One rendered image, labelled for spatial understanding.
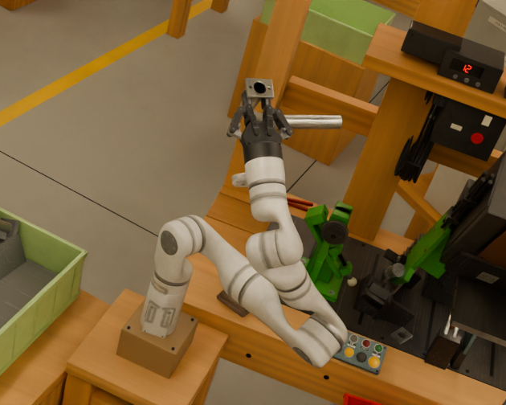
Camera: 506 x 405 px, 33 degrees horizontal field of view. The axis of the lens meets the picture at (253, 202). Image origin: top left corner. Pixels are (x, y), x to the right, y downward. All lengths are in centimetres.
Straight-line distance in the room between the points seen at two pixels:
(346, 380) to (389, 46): 93
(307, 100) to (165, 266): 89
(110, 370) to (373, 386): 70
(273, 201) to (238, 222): 110
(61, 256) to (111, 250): 144
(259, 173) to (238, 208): 115
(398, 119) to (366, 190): 27
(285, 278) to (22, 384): 86
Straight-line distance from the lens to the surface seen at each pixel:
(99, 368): 220
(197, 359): 227
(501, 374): 254
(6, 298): 234
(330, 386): 239
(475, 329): 226
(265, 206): 158
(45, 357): 228
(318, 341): 179
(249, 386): 341
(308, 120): 184
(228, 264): 191
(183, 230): 197
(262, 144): 162
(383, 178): 267
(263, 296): 185
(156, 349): 216
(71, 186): 413
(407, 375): 238
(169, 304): 210
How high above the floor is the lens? 250
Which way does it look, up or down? 36 degrees down
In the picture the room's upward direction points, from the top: 17 degrees clockwise
